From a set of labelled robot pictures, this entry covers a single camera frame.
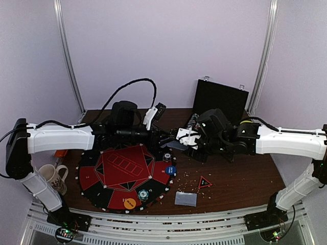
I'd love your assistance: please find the grey playing card deck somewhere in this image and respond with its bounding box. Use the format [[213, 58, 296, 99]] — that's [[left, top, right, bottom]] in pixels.
[[161, 140, 188, 151]]

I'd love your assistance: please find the purple 500 poker chip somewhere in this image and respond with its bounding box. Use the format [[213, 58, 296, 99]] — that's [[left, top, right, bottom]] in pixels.
[[162, 153, 172, 162]]

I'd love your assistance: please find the blue small blind button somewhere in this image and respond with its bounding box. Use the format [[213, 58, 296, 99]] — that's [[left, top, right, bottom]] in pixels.
[[165, 165, 177, 176]]

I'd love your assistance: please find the dealt blue card pair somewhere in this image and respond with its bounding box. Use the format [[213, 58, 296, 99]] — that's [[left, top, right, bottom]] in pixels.
[[174, 191, 197, 207]]

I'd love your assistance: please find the orange big blind button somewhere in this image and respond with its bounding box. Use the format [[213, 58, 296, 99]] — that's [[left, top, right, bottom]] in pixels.
[[124, 198, 136, 210]]

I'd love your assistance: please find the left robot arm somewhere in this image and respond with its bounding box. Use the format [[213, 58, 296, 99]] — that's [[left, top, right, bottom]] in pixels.
[[4, 101, 175, 227]]

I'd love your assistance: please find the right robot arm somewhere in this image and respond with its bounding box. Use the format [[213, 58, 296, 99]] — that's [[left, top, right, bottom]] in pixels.
[[176, 109, 326, 226]]

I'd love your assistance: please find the red black triangle card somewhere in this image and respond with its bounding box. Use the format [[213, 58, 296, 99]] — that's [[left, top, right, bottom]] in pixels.
[[198, 176, 213, 189]]

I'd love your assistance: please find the left outer poker chip row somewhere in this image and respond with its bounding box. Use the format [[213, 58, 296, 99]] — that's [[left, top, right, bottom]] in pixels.
[[186, 113, 199, 128]]

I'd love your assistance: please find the round red black poker mat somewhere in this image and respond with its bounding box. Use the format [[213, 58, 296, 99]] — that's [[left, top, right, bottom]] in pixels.
[[76, 144, 177, 214]]

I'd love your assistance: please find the black poker chip case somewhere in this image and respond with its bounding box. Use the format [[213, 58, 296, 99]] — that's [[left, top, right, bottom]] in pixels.
[[188, 79, 249, 123]]

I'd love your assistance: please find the orange plastic cup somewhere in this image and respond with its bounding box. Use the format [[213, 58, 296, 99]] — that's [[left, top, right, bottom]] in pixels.
[[54, 150, 68, 158]]

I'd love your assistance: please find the white patterned mug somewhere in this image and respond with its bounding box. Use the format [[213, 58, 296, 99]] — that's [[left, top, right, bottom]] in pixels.
[[39, 164, 68, 195]]

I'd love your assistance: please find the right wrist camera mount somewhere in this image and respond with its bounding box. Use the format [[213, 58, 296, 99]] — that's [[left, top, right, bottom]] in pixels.
[[176, 128, 201, 150]]

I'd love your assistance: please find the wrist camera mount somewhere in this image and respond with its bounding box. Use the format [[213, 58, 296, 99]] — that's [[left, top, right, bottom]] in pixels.
[[143, 103, 166, 131], [176, 128, 201, 150]]

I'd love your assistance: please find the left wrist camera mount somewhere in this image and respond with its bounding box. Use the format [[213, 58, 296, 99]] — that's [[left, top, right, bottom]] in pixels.
[[143, 103, 166, 131]]

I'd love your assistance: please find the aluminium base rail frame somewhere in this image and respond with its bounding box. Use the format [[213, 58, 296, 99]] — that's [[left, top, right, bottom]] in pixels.
[[25, 200, 307, 245]]

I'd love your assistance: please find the aluminium frame post right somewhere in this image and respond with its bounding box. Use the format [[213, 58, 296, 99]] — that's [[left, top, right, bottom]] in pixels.
[[247, 0, 279, 115]]

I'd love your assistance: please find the aluminium frame post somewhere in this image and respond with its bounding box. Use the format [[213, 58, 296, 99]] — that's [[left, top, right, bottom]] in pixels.
[[247, 0, 279, 115], [53, 0, 86, 114]]

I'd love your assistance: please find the aluminium frame post left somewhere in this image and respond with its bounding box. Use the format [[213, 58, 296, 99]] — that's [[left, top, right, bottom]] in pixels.
[[53, 0, 86, 114]]

